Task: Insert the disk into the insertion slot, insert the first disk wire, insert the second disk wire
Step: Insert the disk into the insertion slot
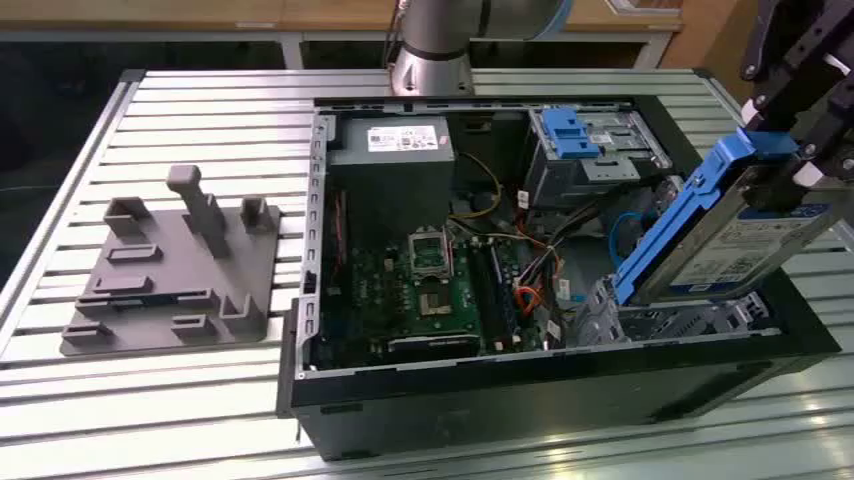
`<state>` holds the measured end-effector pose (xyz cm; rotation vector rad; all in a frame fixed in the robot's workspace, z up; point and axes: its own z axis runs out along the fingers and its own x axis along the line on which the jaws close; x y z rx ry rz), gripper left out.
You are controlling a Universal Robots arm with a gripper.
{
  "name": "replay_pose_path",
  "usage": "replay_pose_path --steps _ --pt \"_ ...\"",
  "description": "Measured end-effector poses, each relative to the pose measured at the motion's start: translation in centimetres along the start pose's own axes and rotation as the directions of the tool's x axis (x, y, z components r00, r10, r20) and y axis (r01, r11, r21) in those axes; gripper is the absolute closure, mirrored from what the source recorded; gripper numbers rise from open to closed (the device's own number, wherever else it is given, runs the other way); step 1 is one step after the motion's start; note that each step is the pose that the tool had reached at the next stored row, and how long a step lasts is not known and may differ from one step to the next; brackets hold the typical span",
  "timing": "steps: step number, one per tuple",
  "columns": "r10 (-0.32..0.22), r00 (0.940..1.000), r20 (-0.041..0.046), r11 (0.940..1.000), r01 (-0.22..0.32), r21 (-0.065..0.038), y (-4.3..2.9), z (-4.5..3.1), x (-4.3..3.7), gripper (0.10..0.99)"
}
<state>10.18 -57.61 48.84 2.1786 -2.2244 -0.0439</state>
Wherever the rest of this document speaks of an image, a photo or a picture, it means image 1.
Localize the black graphics card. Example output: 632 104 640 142
385 332 480 359

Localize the dark power supply unit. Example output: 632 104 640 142
329 115 456 241

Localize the metal socket cover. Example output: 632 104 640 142
406 227 454 279

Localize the blue plastic drive latch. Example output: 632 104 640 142
543 108 599 159

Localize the grey metal drive cage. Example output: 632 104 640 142
525 107 675 211

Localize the black PC case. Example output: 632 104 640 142
276 94 841 461

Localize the thin red wire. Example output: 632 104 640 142
332 192 349 266

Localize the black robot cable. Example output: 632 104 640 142
380 0 409 69

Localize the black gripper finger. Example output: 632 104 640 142
745 64 854 214
739 0 839 139

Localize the black wire bundle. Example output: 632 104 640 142
519 179 668 301

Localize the orange red wire bundle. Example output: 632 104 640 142
513 244 568 321

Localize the CPU socket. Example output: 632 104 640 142
416 279 463 320

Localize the blue disk wire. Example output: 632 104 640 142
607 209 652 274

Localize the green motherboard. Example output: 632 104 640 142
318 219 535 357

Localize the hard disk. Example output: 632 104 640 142
612 124 841 307

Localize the yellow black power wire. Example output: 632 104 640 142
449 152 503 221

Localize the metal disk bay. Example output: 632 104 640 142
572 274 781 347

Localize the grey parts rack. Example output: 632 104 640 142
58 164 285 357

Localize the black RAM slot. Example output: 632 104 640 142
484 238 515 349
465 238 499 352
473 238 507 351
491 239 525 346

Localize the wooden workbench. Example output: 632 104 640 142
0 0 683 69

